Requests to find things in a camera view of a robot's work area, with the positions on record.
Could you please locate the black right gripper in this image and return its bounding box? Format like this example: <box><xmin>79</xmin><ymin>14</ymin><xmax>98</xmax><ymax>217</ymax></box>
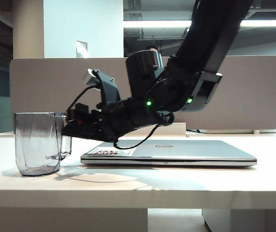
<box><xmin>62</xmin><ymin>97</ymin><xmax>132</xmax><ymax>144</ymax></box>

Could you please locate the smoky transparent faceted water cup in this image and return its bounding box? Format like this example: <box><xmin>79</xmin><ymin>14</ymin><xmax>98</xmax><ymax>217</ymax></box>
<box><xmin>14</xmin><ymin>112</ymin><xmax>73</xmax><ymax>177</ymax></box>

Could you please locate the red and white laptop sticker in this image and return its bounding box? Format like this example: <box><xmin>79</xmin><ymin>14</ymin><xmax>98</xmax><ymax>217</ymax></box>
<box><xmin>89</xmin><ymin>147</ymin><xmax>132</xmax><ymax>157</ymax></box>

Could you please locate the silver Dell laptop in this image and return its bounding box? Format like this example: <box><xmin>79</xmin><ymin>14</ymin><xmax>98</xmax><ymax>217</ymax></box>
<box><xmin>80</xmin><ymin>139</ymin><xmax>258</xmax><ymax>168</ymax></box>

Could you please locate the beige felt desk divider panel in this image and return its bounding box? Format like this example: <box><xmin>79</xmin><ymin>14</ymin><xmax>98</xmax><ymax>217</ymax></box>
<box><xmin>9</xmin><ymin>55</ymin><xmax>276</xmax><ymax>134</ymax></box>

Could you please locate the long ceiling light strip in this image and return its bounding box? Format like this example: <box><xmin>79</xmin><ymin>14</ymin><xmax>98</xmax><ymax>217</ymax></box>
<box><xmin>123</xmin><ymin>19</ymin><xmax>276</xmax><ymax>28</ymax></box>

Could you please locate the black camera cable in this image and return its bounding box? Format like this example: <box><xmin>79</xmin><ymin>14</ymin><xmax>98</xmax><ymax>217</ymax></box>
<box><xmin>66</xmin><ymin>85</ymin><xmax>97</xmax><ymax>114</ymax></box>

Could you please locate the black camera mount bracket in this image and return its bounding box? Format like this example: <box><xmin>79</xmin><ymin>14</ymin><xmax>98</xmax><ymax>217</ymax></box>
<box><xmin>95</xmin><ymin>71</ymin><xmax>122</xmax><ymax>105</ymax></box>

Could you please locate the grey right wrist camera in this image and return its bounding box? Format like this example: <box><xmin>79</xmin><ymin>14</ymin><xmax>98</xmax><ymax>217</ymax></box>
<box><xmin>83</xmin><ymin>68</ymin><xmax>100</xmax><ymax>87</ymax></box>

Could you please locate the black looped gripper cable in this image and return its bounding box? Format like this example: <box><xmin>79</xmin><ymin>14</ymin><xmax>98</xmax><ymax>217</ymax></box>
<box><xmin>113</xmin><ymin>113</ymin><xmax>175</xmax><ymax>150</ymax></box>

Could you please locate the small wall poster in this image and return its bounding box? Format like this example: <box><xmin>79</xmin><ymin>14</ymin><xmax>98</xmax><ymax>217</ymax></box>
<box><xmin>75</xmin><ymin>40</ymin><xmax>88</xmax><ymax>59</ymax></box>

